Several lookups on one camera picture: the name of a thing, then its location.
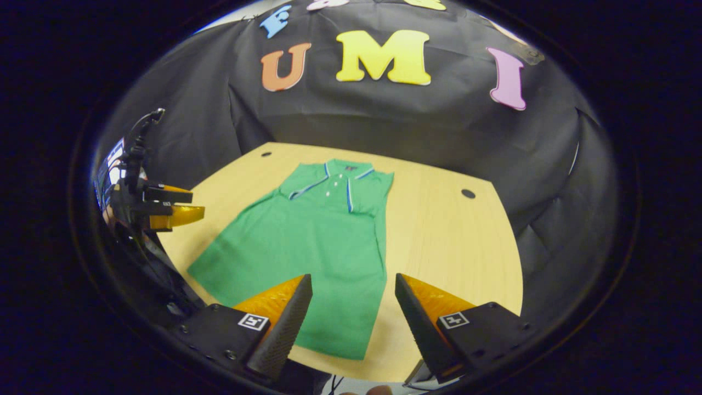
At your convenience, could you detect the green polo T-shirt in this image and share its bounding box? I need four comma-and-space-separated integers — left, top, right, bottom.
188, 159, 395, 361

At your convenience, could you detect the black backdrop cloth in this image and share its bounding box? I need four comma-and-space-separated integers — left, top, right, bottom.
90, 0, 620, 330

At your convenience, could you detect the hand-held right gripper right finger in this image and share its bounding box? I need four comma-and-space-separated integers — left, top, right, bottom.
395, 273, 533, 385

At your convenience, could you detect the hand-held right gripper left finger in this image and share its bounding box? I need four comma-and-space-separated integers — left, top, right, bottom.
167, 273, 313, 382

